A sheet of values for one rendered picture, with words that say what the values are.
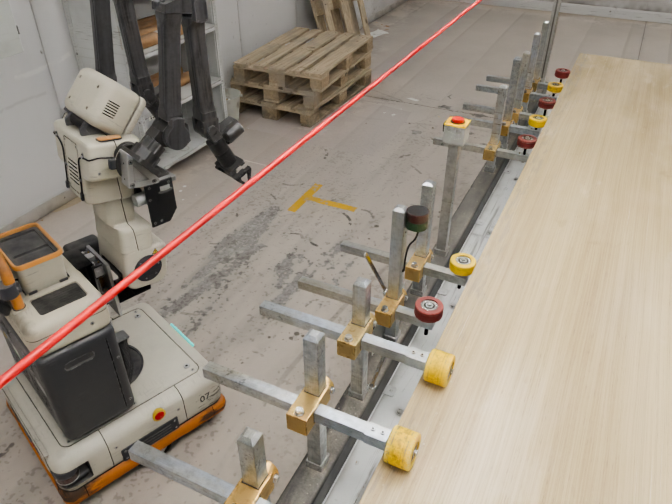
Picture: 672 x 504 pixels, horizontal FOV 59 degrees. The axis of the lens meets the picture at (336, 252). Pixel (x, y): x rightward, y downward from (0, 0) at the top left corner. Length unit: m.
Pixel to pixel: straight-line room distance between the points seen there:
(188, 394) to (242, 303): 0.87
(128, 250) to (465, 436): 1.28
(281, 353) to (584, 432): 1.66
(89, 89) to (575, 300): 1.55
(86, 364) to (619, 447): 1.54
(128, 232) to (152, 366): 0.61
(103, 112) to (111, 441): 1.12
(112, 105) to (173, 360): 1.04
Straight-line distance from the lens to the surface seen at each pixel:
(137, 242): 2.13
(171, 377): 2.40
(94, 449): 2.29
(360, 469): 1.65
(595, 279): 1.92
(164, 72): 1.83
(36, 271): 2.03
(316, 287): 1.80
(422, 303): 1.68
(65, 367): 2.07
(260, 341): 2.88
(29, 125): 4.01
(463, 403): 1.45
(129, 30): 2.24
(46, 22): 4.04
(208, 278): 3.30
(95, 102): 1.93
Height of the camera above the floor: 1.98
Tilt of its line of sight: 35 degrees down
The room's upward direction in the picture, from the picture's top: straight up
